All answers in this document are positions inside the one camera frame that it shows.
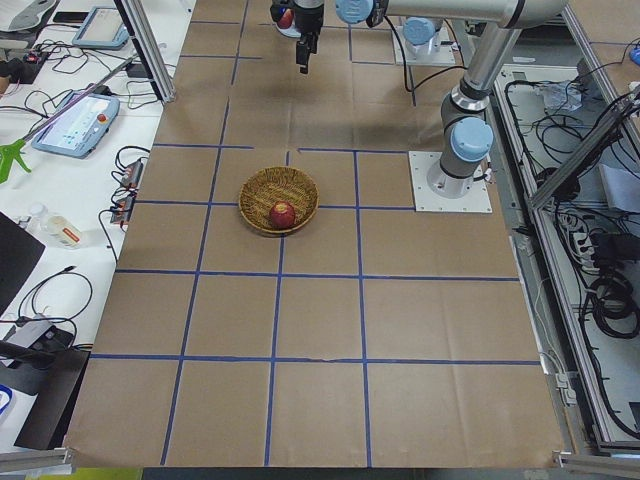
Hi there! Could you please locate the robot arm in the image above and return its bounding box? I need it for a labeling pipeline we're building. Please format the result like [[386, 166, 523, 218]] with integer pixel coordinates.
[[335, 0, 567, 199]]

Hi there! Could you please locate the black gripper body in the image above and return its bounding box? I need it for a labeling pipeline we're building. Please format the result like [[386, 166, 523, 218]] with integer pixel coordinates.
[[293, 0, 324, 65]]

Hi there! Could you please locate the woven wicker basket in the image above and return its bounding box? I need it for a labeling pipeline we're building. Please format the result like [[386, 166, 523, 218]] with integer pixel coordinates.
[[239, 166, 319, 236]]

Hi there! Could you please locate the light blue plate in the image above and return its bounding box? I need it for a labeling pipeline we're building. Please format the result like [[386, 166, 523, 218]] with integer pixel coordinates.
[[276, 25, 301, 38]]

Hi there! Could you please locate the teach pendant tablet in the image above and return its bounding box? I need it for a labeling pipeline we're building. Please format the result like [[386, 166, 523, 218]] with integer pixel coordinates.
[[71, 6, 129, 50], [31, 93, 120, 158]]

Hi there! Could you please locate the red apple on plate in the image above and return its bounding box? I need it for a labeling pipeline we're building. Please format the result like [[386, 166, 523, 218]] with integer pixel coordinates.
[[276, 9, 294, 30]]

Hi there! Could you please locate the green-tipped grabber stick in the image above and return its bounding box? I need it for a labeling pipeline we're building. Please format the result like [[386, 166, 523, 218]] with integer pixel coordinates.
[[0, 54, 139, 184]]

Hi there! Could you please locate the dark red apple in basket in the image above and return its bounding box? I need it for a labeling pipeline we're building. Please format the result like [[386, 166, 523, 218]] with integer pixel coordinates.
[[269, 201, 296, 230]]

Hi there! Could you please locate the aluminium frame post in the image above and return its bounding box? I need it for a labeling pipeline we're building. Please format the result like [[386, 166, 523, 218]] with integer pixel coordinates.
[[114, 0, 176, 104]]

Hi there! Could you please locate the plastic bottle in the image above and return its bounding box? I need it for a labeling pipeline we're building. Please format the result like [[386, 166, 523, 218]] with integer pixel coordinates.
[[29, 203, 83, 248]]

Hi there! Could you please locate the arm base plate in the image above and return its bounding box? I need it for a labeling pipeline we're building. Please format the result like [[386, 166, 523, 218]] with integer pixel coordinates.
[[408, 151, 492, 214]]

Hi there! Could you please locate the black braided cable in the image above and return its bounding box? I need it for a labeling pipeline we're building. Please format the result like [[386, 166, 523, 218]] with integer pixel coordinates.
[[382, 12, 419, 94]]

